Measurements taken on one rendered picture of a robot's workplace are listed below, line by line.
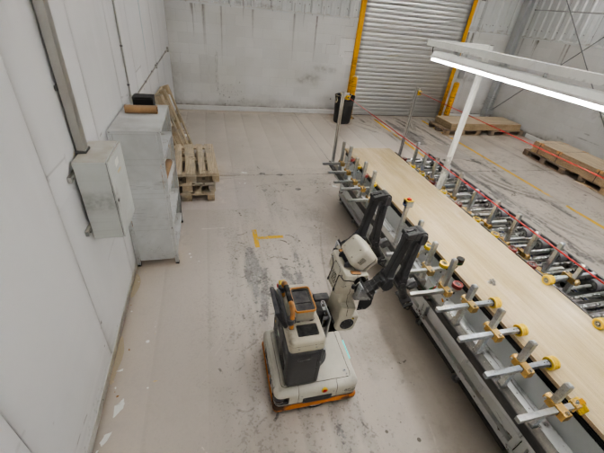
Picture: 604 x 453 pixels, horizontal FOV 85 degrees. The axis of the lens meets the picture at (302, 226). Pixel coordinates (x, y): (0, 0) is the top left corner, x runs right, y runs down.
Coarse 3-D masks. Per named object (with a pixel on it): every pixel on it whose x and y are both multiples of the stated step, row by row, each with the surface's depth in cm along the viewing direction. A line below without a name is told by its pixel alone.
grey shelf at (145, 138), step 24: (120, 120) 312; (144, 120) 318; (168, 120) 378; (120, 144) 296; (144, 144) 301; (168, 144) 352; (144, 168) 313; (144, 192) 327; (168, 192) 333; (144, 216) 341; (168, 216) 371; (144, 240) 357; (168, 240) 364
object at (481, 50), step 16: (448, 48) 288; (464, 48) 270; (480, 48) 323; (512, 64) 228; (528, 64) 216; (544, 64) 206; (480, 80) 342; (592, 80) 181; (464, 112) 362; (448, 160) 391
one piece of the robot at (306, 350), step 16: (288, 288) 227; (288, 304) 240; (320, 304) 245; (320, 320) 241; (288, 336) 220; (304, 336) 218; (320, 336) 220; (288, 352) 223; (304, 352) 223; (320, 352) 226; (288, 368) 229; (304, 368) 232; (288, 384) 239
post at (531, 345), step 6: (528, 342) 192; (534, 342) 190; (528, 348) 192; (534, 348) 192; (522, 354) 197; (528, 354) 195; (522, 360) 198; (510, 366) 206; (504, 378) 210; (510, 378) 209; (504, 384) 212
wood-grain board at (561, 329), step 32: (384, 160) 469; (416, 192) 392; (416, 224) 333; (448, 224) 339; (448, 256) 292; (480, 256) 297; (512, 256) 302; (480, 288) 262; (512, 288) 265; (544, 288) 269; (512, 320) 236; (544, 320) 239; (576, 320) 242; (544, 352) 215; (576, 352) 217; (576, 384) 198
